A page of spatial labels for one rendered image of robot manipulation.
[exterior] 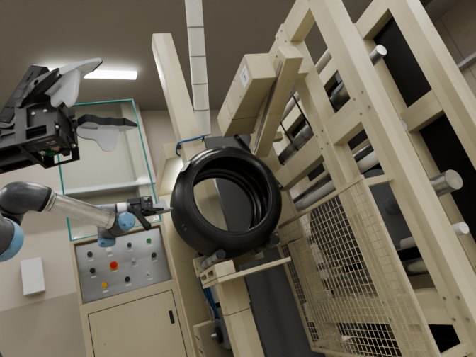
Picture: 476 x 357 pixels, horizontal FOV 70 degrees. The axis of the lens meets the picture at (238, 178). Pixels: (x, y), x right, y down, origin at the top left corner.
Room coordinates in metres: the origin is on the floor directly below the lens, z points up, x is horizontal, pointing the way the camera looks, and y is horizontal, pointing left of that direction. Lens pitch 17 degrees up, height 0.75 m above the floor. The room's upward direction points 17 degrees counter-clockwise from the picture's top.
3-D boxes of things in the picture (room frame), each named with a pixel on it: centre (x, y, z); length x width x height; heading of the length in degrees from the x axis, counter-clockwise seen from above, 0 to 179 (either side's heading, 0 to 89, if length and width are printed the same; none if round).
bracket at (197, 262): (1.94, 0.18, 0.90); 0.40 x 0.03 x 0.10; 112
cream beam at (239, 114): (1.77, -0.21, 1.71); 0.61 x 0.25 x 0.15; 22
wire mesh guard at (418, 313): (1.68, -0.28, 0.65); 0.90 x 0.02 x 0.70; 22
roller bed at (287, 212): (2.12, -0.16, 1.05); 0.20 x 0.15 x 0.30; 22
